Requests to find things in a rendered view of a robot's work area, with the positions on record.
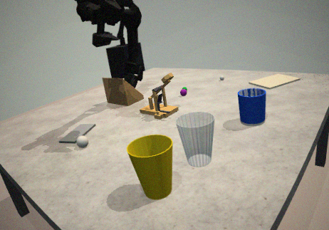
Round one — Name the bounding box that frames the blue cup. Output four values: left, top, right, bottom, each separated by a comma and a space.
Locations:
238, 88, 266, 127

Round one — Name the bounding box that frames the white ball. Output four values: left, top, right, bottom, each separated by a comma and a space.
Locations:
76, 135, 88, 148

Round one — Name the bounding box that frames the olive yellow cup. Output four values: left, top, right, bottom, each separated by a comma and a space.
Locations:
127, 135, 173, 200

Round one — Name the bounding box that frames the magenta ball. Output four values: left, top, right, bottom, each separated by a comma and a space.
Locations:
180, 89, 187, 96

